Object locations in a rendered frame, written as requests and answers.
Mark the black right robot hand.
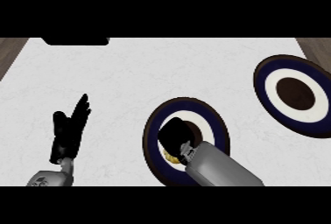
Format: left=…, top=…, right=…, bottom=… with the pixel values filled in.
left=157, top=116, right=197, bottom=162

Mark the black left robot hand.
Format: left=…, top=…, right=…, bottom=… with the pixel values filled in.
left=48, top=93, right=94, bottom=165

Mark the yellow squash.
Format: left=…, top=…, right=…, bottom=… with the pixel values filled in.
left=163, top=150, right=182, bottom=165

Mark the navy and white plate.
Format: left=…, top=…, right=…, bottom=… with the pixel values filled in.
left=253, top=53, right=331, bottom=139
left=143, top=96, right=233, bottom=187

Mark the black appliance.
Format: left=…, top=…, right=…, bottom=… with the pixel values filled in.
left=42, top=37, right=111, bottom=46

